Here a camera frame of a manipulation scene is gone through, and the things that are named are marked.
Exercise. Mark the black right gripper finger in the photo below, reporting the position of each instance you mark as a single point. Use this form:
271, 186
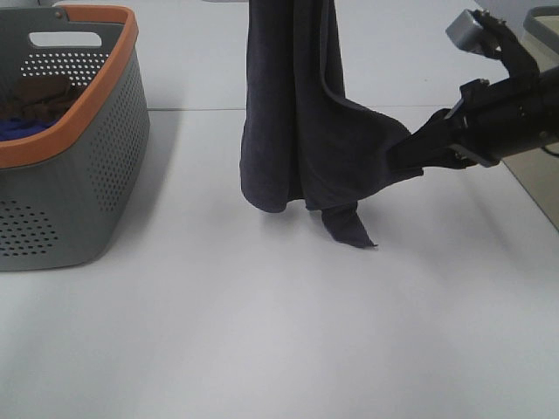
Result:
498, 42
431, 145

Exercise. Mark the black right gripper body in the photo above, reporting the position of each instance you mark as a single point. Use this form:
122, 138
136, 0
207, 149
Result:
514, 116

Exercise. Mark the dark navy towel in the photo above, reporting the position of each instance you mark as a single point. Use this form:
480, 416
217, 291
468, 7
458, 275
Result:
303, 138

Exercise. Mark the brown towel in basket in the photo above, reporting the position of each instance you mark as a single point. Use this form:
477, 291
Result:
45, 98

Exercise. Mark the blue towel in basket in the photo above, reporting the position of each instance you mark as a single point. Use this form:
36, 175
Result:
15, 128

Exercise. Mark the grey basket with orange rim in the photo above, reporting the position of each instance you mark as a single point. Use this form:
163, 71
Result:
63, 190

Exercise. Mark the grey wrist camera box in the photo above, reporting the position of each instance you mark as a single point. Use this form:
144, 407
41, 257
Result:
468, 35

